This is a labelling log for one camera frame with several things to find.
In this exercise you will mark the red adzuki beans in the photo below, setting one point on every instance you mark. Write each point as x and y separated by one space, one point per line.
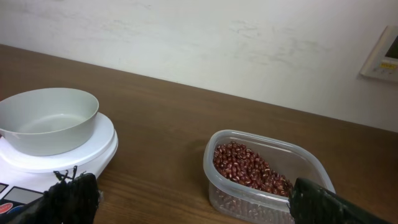
240 164

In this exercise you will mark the white digital kitchen scale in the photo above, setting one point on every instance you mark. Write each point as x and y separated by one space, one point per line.
24 178

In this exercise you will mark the clear plastic container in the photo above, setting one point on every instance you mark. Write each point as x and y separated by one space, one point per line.
254 205

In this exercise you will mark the white wall control panel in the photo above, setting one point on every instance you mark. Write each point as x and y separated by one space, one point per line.
382 61

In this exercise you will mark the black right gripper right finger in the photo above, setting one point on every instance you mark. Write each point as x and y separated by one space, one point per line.
311 203

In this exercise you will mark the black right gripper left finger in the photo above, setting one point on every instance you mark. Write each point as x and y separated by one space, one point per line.
72 200

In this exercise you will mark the grey round bowl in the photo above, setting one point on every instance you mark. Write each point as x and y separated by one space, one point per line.
48 121

